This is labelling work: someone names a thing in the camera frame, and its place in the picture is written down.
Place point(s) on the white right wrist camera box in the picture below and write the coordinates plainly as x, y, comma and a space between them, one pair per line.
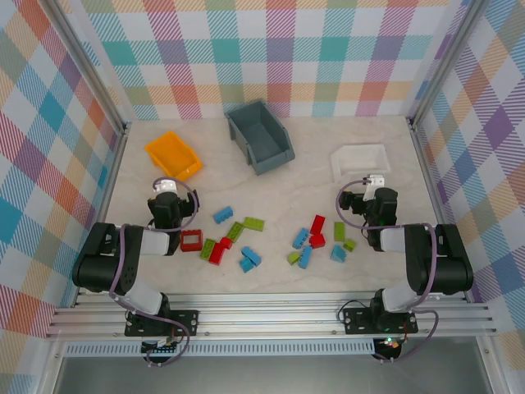
375, 180

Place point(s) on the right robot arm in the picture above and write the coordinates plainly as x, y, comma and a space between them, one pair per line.
447, 262

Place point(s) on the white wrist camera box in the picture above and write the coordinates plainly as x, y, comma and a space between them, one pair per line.
165, 186
375, 180

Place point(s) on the orange plastic bin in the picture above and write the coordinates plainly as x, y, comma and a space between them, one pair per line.
170, 154

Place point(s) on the small electronics board with lights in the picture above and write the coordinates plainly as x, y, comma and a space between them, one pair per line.
389, 342

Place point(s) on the white plastic bin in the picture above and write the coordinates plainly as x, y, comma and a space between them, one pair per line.
365, 158

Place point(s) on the red long lego brick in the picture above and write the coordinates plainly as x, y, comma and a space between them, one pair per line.
318, 225

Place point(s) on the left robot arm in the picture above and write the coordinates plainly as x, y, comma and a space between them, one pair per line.
102, 254

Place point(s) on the aluminium corner post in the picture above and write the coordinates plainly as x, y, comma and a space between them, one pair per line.
91, 61
449, 61

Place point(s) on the grey plastic bin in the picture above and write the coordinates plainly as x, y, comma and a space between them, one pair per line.
262, 139

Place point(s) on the blue sloped lego brick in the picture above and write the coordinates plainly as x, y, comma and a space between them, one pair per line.
339, 253

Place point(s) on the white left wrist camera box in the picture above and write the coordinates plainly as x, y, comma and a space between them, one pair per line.
165, 186

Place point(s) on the aluminium side rail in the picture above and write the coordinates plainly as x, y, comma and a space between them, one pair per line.
430, 180
110, 184

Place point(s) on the green lego brick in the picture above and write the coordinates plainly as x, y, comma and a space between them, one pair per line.
339, 231
293, 257
207, 249
235, 230
349, 245

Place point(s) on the red lego window frame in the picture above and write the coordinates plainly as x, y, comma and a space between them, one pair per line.
183, 241

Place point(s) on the green lego plate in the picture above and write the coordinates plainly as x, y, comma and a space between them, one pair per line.
254, 223

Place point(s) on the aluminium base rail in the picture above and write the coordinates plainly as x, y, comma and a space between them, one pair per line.
266, 316

